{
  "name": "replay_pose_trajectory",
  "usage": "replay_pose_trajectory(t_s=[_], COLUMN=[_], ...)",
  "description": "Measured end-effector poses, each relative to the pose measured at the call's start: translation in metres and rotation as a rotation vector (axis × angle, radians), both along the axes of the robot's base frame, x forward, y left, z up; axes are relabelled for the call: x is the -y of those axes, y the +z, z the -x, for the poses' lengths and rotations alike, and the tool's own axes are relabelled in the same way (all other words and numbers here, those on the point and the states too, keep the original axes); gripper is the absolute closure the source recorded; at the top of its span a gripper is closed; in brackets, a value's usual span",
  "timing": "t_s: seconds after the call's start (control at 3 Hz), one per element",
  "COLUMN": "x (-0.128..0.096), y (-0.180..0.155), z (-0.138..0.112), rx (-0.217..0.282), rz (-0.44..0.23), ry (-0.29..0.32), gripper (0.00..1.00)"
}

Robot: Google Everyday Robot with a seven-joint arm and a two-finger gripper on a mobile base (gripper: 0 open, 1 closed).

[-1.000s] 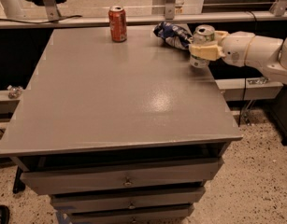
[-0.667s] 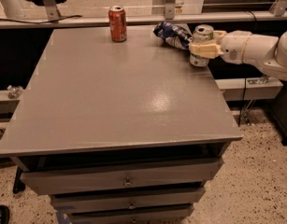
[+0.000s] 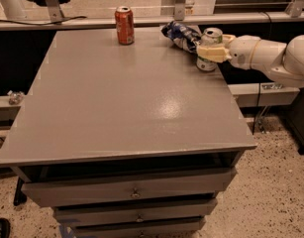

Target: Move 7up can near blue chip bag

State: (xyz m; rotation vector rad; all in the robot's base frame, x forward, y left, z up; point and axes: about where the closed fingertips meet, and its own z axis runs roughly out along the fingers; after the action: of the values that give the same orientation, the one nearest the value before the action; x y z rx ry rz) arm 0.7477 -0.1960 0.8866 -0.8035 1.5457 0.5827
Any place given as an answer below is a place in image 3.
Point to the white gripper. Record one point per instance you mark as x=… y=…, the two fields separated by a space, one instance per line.
x=241 y=53

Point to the white green 7up can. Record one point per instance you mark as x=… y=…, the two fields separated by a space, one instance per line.
x=210 y=37

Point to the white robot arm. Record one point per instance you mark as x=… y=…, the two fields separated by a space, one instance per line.
x=280 y=62

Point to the crumpled blue chip bag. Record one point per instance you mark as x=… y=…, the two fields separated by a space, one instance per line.
x=183 y=36

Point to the orange soda can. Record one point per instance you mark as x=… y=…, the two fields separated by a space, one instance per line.
x=125 y=25

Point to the grey drawer cabinet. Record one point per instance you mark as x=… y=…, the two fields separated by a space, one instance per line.
x=97 y=109

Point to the bottom grey drawer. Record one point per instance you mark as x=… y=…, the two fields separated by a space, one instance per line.
x=140 y=230

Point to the grey drawer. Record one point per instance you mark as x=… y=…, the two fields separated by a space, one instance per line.
x=140 y=230
x=145 y=186
x=136 y=212

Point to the small crumpled foil object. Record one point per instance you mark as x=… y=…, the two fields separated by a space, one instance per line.
x=15 y=97

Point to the middle grey drawer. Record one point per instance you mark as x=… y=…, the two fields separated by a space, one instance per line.
x=136 y=212

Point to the top grey drawer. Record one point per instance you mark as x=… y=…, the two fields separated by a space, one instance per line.
x=145 y=186

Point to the black shoe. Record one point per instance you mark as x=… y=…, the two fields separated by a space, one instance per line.
x=4 y=228

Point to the grey metal bracket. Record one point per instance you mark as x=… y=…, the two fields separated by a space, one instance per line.
x=173 y=8

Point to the grey metal rail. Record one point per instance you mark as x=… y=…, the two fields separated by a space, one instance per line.
x=79 y=23

